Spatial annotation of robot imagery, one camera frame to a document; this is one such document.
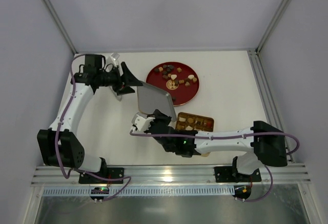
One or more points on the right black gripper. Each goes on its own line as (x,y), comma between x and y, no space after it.
(159,121)

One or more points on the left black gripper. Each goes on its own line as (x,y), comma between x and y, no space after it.
(123,79)

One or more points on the gold chocolate box tray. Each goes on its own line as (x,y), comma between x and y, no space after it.
(190,123)

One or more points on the silver tin lid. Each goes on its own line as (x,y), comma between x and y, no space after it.
(151,98)

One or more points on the white square chocolate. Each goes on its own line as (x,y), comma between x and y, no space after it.
(189,127)

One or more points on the red round plate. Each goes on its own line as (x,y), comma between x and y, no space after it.
(162,80)

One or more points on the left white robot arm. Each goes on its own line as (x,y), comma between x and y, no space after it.
(58,144)

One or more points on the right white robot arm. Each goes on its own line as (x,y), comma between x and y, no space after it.
(261,144)

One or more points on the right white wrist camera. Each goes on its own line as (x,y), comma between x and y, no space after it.
(141,122)

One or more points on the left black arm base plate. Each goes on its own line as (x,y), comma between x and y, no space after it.
(113,173)

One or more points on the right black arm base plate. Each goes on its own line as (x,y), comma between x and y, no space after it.
(224,174)

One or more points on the slotted grey cable duct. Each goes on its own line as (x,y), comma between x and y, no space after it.
(130,191)

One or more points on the left aluminium frame post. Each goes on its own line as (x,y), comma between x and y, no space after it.
(58,23)

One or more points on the aluminium frame post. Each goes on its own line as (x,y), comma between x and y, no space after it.
(58,23)
(282,7)

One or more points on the aluminium front rail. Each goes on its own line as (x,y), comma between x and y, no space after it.
(294,173)

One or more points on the right aluminium frame post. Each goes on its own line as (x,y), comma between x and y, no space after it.
(282,7)

